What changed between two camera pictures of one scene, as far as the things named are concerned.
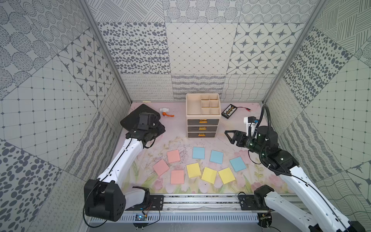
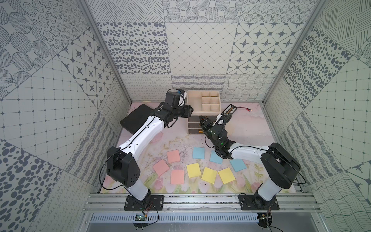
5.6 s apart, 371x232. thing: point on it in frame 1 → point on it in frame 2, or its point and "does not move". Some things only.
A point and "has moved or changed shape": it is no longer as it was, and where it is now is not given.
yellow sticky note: [226, 175] does not move
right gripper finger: [235, 132] → [202, 118]
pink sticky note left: [161, 167] does not move
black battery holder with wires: [230, 109] does not move
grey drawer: [201, 135] has moved or changed shape
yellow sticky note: [193, 170] does not move
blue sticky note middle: [216, 156] does not move
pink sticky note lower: [177, 176] does not move
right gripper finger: [232, 139] → [205, 125]
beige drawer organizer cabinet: [203, 114] does not move
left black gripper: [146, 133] → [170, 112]
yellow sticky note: [209, 175] does not move
